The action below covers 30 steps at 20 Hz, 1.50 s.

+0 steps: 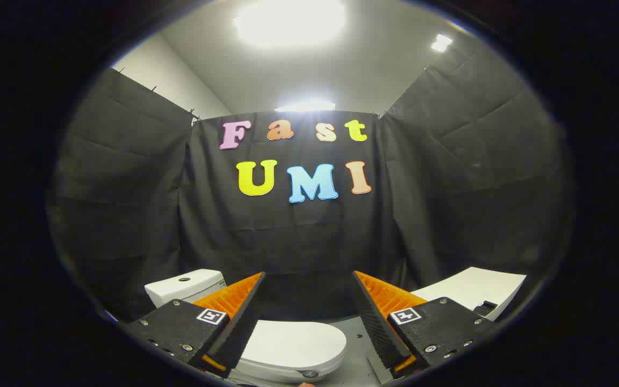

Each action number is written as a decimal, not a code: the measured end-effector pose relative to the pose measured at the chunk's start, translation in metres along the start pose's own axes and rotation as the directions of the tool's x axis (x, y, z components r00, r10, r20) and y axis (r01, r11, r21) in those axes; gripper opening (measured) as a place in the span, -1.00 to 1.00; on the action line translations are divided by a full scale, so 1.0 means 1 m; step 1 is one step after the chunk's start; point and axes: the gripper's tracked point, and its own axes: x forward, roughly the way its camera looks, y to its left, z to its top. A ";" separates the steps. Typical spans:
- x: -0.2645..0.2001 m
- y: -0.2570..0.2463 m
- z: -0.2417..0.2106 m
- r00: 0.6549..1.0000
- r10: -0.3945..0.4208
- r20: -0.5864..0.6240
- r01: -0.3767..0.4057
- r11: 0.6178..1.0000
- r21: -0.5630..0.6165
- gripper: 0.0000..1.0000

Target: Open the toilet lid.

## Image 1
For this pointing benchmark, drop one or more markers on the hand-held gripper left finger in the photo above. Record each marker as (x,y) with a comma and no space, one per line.
(245,317)

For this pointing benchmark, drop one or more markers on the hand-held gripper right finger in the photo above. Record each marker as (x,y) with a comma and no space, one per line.
(375,322)

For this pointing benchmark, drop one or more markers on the white toilet tank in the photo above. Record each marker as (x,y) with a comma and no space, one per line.
(180,287)

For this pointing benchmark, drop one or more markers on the black backdrop cloth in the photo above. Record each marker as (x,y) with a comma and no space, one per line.
(299,242)

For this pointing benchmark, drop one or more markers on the white drawer cabinet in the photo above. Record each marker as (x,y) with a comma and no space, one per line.
(470,287)

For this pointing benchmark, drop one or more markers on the small ceiling light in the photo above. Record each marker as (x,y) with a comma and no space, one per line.
(440,43)

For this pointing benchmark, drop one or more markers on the large ceiling light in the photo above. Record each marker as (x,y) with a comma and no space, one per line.
(289,21)

